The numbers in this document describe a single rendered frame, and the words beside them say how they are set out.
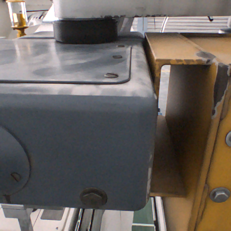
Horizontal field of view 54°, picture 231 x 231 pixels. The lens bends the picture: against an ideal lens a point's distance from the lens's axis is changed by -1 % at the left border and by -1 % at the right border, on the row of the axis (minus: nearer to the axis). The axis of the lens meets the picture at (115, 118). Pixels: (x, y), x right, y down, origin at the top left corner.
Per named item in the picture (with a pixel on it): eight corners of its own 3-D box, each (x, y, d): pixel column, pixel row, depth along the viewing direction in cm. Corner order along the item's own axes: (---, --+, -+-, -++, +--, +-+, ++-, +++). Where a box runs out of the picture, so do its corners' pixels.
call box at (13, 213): (15, 199, 79) (11, 186, 76) (38, 200, 78) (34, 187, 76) (3, 218, 72) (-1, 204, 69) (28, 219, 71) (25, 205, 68)
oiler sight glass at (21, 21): (16, 25, 39) (12, 2, 37) (30, 25, 39) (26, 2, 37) (9, 26, 37) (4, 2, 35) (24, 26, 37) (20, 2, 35)
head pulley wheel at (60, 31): (64, 34, 37) (62, 18, 36) (119, 34, 37) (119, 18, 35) (44, 43, 29) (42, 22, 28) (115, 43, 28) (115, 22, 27)
